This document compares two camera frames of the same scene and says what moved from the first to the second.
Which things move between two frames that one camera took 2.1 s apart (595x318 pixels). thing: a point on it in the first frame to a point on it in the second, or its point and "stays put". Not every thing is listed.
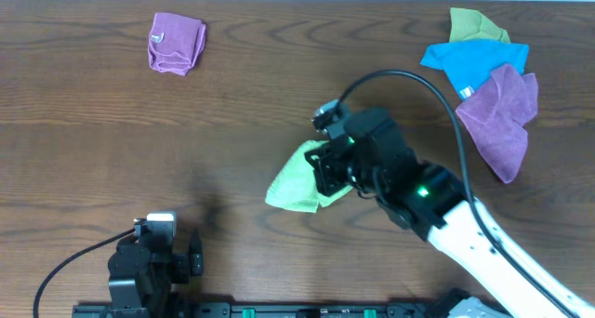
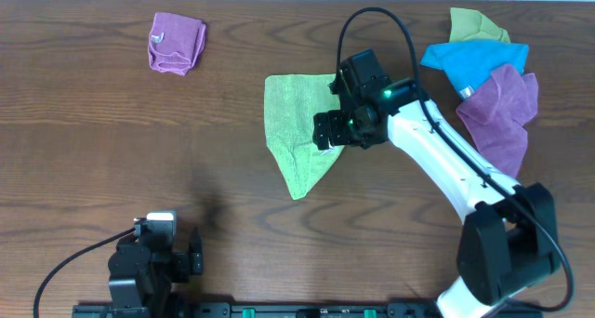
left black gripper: (191, 265) stays put
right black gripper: (323, 167) to (320, 135)
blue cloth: (469, 63) stays put
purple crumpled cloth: (493, 115) stays put
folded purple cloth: (176, 43) stays put
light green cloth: (294, 186) to (291, 102)
